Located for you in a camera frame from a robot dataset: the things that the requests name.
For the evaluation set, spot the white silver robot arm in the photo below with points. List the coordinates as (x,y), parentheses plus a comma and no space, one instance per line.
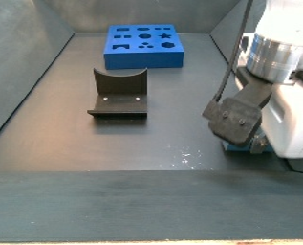
(274,58)

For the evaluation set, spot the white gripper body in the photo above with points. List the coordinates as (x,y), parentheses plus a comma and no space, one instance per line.
(282,114)

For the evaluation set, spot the blue foam shape board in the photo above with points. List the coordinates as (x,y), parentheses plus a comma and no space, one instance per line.
(143,46)

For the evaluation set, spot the light blue rectangular block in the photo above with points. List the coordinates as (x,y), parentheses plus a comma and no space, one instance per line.
(230,147)

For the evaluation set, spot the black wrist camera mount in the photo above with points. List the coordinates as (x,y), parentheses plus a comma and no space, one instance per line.
(234,119)

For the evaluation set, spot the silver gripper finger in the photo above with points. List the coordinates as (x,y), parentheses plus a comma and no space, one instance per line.
(259,144)

